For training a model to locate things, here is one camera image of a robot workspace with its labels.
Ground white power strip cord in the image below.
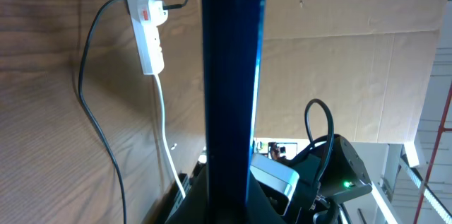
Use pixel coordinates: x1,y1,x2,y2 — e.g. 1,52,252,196
153,73,187,199

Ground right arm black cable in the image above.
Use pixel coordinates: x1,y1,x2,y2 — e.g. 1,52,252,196
304,98,335,189

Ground white power strip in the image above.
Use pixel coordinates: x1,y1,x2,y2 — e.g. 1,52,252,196
127,0,165,75

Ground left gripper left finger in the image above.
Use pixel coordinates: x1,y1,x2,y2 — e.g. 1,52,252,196
167,167,210,224

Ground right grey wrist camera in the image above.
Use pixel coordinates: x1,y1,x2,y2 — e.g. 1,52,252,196
250,153,299,216

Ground Samsung Galaxy smartphone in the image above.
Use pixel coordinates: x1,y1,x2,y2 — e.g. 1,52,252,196
202,0,266,215

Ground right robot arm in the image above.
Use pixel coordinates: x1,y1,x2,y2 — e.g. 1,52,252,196
282,134,372,223

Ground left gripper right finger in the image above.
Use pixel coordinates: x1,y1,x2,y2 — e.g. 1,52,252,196
246,174,285,224

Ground black USB charging cable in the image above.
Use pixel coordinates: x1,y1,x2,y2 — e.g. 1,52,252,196
77,0,189,224

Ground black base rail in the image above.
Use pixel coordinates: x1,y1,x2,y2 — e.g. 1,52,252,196
166,173,192,222

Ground white USB charger plug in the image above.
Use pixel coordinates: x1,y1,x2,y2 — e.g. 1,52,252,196
138,0,168,27

